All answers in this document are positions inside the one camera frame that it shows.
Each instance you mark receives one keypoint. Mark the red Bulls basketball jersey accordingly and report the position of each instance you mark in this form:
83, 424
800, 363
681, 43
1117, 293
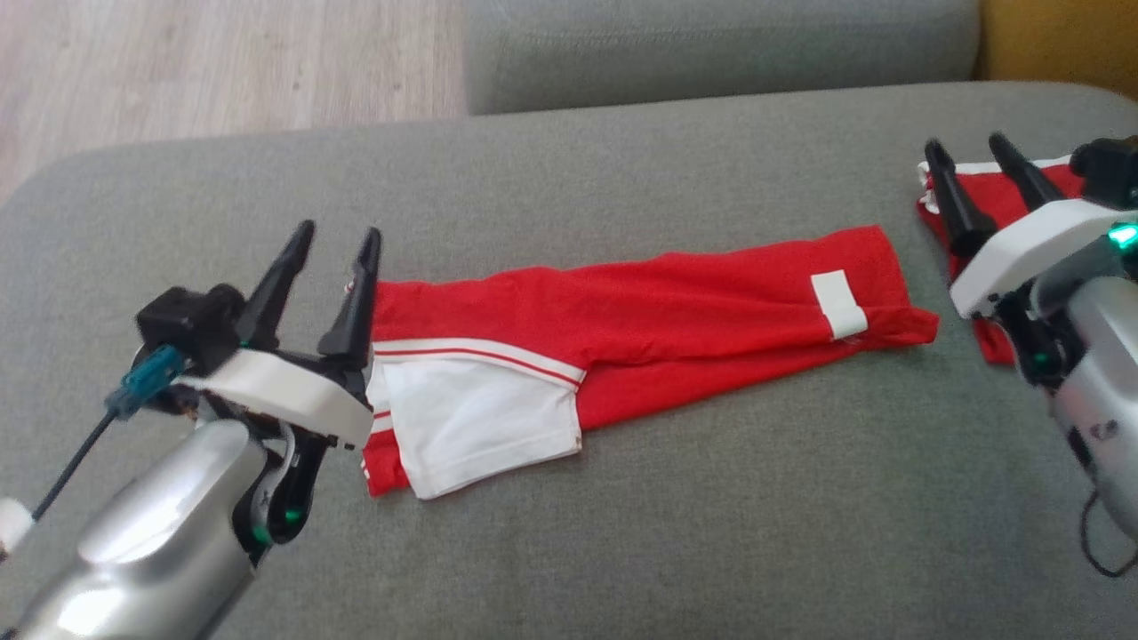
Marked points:
693, 311

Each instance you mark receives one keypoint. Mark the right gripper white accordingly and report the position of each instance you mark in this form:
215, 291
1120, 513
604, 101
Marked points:
1031, 249

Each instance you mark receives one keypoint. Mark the red Bulls basketball shorts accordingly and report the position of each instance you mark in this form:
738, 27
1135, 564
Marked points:
996, 200

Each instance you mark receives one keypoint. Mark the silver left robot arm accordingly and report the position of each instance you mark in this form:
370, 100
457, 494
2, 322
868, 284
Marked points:
151, 542

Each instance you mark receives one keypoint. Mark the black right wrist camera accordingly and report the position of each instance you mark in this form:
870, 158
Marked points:
1107, 169

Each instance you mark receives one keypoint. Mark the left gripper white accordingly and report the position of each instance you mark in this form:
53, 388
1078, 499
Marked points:
284, 396

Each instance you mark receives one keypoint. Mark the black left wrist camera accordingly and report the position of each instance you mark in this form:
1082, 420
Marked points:
191, 324

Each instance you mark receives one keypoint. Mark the grey fabric sofa seat cushion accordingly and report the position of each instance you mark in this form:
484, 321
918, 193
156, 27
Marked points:
667, 551

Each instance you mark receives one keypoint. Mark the yellow sofa back cushion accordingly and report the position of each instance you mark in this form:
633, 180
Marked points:
1067, 36

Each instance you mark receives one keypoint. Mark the grey fabric sofa side cushion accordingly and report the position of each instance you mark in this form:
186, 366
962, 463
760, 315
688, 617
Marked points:
711, 49

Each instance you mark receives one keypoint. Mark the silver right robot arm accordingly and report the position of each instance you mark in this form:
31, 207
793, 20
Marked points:
1107, 391

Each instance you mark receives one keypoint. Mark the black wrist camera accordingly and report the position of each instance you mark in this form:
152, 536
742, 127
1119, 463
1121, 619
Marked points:
191, 324
1107, 169

